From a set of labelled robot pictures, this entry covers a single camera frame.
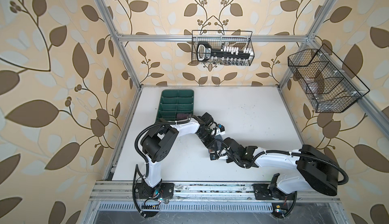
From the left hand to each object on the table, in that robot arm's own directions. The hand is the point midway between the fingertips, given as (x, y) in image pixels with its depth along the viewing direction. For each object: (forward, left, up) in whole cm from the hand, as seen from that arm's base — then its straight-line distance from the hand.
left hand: (217, 146), depth 86 cm
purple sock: (+19, +22, +2) cm, 29 cm away
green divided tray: (+33, +30, -1) cm, 45 cm away
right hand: (+1, -4, -1) cm, 4 cm away
